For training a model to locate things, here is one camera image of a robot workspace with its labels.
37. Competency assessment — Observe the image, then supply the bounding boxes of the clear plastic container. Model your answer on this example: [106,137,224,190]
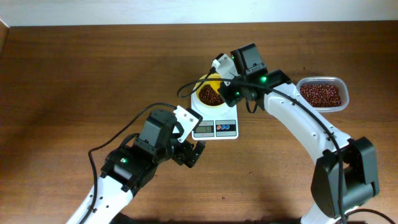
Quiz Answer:
[296,77,349,113]

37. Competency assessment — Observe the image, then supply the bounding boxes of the white digital kitchen scale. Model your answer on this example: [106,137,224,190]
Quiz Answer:
[191,94,239,141]

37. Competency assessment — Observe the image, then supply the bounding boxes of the yellow plastic bowl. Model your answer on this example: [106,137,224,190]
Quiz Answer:
[194,81,222,99]

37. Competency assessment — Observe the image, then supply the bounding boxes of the right black cable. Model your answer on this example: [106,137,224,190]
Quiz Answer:
[176,65,389,224]

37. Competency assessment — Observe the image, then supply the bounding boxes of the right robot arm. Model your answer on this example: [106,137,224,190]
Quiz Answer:
[212,44,380,223]

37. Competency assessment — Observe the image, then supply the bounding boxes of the red beans in container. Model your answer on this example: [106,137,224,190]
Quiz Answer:
[300,84,342,108]

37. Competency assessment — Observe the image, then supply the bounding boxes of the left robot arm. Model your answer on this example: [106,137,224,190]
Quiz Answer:
[68,106,205,223]

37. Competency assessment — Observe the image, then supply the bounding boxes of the red beans in bowl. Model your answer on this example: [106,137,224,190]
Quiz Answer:
[198,84,224,106]

